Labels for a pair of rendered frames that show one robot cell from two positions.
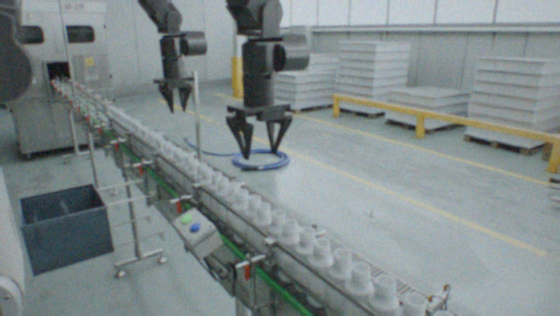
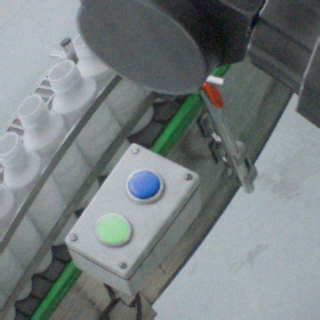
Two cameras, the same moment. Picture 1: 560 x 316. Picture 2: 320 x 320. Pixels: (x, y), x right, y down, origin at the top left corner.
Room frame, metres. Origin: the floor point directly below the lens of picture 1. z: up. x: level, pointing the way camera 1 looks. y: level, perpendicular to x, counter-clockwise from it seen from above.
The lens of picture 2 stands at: (0.83, 1.03, 1.88)
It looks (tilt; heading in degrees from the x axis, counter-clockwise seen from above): 43 degrees down; 272
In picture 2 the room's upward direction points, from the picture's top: 29 degrees counter-clockwise
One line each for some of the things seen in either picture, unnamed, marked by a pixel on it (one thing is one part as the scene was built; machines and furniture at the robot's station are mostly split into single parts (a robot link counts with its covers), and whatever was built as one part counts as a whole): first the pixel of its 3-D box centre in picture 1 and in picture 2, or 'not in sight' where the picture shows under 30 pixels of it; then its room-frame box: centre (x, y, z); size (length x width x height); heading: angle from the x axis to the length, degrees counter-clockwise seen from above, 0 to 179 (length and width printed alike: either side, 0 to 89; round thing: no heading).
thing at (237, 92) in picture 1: (239, 76); not in sight; (10.12, 1.11, 0.55); 0.40 x 0.40 x 1.10; 36
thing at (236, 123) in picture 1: (251, 133); not in sight; (0.64, 0.05, 1.44); 0.07 x 0.07 x 0.09; 37
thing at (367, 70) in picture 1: (372, 77); not in sight; (7.99, -2.02, 0.76); 1.25 x 1.03 x 1.52; 128
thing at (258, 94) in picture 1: (258, 93); not in sight; (0.65, 0.04, 1.51); 0.10 x 0.07 x 0.07; 127
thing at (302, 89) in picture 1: (301, 90); not in sight; (8.45, -0.49, 0.42); 1.23 x 1.04 x 0.83; 128
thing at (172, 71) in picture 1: (173, 70); not in sight; (1.02, 0.30, 1.52); 0.10 x 0.07 x 0.07; 126
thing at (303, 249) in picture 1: (306, 260); not in sight; (0.77, -0.06, 1.08); 0.06 x 0.06 x 0.17
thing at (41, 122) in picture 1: (56, 77); not in sight; (5.59, 3.48, 1.05); 1.60 x 1.40 x 2.10; 36
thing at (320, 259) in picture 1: (320, 272); not in sight; (0.72, -0.09, 1.08); 0.06 x 0.06 x 0.17
